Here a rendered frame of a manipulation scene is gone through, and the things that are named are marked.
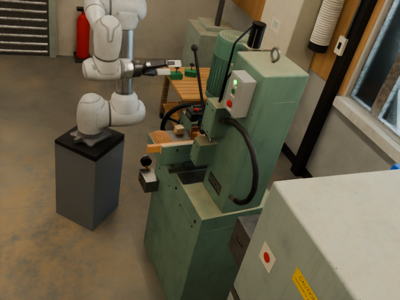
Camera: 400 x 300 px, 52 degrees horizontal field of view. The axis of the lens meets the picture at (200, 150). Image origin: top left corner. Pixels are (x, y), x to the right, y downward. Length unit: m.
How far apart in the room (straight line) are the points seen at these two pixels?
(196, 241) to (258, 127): 0.65
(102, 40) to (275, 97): 0.72
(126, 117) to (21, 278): 1.10
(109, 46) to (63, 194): 1.34
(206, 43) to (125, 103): 2.02
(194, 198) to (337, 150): 1.71
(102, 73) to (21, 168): 1.70
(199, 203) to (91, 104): 0.88
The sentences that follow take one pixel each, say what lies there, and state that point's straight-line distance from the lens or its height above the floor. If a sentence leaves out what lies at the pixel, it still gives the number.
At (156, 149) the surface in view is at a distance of 2.04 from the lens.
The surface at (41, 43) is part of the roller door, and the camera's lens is 4.96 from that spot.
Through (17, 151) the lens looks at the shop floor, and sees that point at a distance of 3.51.
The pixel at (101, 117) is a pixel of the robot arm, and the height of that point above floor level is 0.81.
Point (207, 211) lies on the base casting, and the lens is 1.93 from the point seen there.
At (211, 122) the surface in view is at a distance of 1.74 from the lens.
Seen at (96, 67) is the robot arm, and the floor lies 1.34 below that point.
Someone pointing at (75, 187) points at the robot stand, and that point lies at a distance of 2.68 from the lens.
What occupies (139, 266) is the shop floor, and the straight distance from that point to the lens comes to 2.68.
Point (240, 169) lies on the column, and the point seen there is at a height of 1.07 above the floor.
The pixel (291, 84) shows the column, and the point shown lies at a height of 1.48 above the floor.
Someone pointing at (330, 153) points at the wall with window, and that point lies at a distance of 3.48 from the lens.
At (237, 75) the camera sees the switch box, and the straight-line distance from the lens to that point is 1.59.
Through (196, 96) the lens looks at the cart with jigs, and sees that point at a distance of 3.41.
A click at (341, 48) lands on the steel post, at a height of 1.20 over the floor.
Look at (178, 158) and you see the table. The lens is 2.08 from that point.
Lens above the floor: 2.12
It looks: 35 degrees down
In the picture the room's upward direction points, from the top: 13 degrees clockwise
